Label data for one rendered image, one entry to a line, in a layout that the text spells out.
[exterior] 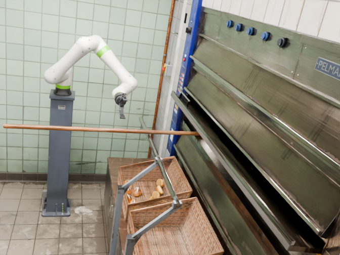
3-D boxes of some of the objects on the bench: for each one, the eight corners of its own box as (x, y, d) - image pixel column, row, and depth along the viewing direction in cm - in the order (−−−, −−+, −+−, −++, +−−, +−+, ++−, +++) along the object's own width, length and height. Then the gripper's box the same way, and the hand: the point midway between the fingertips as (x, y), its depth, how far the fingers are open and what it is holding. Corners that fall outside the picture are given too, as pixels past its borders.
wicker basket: (190, 226, 261) (197, 195, 250) (216, 287, 210) (226, 251, 200) (125, 227, 247) (130, 195, 237) (136, 293, 197) (143, 254, 187)
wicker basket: (170, 182, 316) (175, 155, 306) (187, 221, 266) (194, 190, 256) (116, 181, 302) (119, 153, 292) (124, 223, 252) (128, 190, 242)
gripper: (127, 85, 267) (131, 93, 248) (123, 115, 276) (127, 126, 257) (117, 84, 264) (121, 92, 245) (114, 114, 274) (117, 125, 254)
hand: (124, 109), depth 252 cm, fingers open, 13 cm apart
